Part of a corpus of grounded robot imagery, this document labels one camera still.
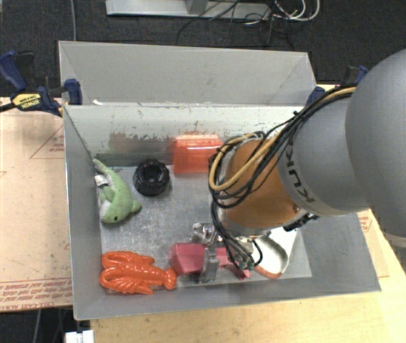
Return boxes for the grey metal bin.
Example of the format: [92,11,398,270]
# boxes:
[58,40,382,322]

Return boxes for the orange toy lobster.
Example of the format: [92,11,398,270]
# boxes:
[98,250,179,296]

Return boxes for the black cylinder on white bracket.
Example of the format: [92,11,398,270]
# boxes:
[252,214,319,280]

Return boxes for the green toy dolphin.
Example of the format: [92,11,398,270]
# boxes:
[91,157,143,225]

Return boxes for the brown cardboard board, red print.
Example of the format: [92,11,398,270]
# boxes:
[0,96,391,314]

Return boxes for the orange plastic box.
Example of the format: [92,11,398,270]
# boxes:
[171,134,224,176]

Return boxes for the black ribbed ring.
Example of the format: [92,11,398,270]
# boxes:
[132,158,172,197]

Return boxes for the red-brown flat block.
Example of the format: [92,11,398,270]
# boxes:
[167,242,252,282]

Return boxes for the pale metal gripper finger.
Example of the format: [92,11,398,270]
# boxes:
[199,247,222,284]
[192,222,222,246]

